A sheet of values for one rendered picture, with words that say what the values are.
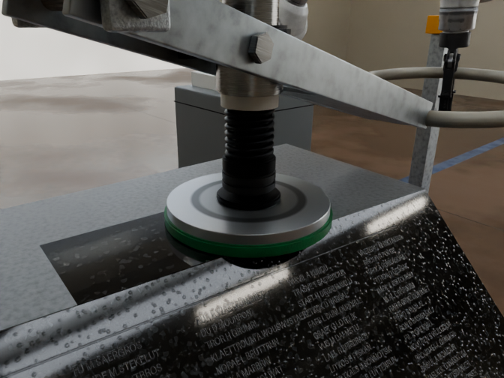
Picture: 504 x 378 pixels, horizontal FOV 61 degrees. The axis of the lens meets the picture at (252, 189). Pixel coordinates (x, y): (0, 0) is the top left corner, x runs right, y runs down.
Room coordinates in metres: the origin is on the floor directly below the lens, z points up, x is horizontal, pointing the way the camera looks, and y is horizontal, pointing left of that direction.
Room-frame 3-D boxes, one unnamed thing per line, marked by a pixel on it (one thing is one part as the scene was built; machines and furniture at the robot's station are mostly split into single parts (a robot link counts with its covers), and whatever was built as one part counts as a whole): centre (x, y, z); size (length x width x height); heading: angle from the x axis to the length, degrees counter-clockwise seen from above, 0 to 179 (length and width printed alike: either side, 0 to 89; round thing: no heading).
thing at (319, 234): (0.52, 0.00, 0.82); 0.22 x 0.22 x 0.04
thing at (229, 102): (0.52, 0.00, 0.97); 0.07 x 0.07 x 0.04
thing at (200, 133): (1.73, 0.04, 0.40); 0.50 x 0.50 x 0.80; 42
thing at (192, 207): (0.52, 0.00, 0.82); 0.21 x 0.21 x 0.01
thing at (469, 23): (1.20, -0.53, 1.05); 0.09 x 0.09 x 0.06
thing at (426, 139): (2.13, -0.88, 0.54); 0.20 x 0.20 x 1.09; 36
